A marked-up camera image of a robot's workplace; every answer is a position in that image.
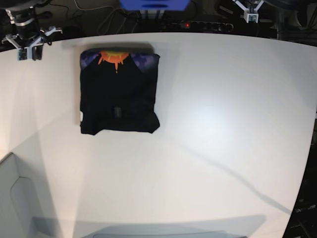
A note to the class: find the black T-shirt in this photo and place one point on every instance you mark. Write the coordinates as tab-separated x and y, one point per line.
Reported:
118	91

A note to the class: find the blue box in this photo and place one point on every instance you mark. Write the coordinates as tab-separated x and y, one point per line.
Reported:
175	5

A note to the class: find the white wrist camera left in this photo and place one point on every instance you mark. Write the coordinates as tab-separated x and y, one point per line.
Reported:
251	16

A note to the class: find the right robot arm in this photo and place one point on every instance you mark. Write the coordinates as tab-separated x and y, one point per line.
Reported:
27	37

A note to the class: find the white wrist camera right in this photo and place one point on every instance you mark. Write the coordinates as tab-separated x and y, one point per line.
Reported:
22	54

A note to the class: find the black power strip red light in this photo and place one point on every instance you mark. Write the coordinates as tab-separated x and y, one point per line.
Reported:
205	26

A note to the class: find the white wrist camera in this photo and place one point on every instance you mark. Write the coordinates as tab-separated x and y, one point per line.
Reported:
22	54
251	16

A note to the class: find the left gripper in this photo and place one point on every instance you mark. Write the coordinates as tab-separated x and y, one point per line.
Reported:
249	5

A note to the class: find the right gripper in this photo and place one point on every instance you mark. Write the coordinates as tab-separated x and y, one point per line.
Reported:
14	41

